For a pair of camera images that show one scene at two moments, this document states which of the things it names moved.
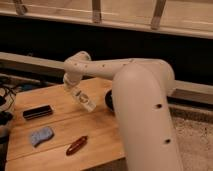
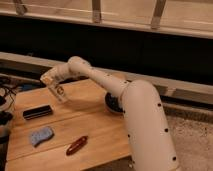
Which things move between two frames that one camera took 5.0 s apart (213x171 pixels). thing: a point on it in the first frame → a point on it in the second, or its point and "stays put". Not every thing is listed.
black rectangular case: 36,112 stays put
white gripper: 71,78 → 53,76
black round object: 109,100 stays put
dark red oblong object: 75,146 stays put
